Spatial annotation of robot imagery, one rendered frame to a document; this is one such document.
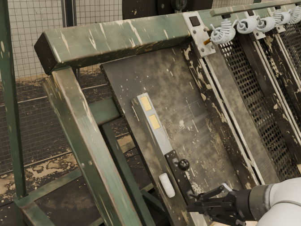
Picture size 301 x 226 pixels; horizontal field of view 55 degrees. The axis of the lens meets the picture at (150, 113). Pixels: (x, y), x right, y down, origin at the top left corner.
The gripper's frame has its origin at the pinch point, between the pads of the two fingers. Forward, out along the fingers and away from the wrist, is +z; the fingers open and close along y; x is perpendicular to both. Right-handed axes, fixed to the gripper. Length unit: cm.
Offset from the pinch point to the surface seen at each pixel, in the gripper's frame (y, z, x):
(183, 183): -4.3, 11.0, 8.3
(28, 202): -14, 115, -13
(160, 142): -20.2, 11.9, 7.4
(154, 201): 40, 147, 87
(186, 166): -11.7, 0.3, 2.8
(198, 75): -37, 13, 43
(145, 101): -35.2, 12.0, 9.0
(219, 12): -53, -10, 39
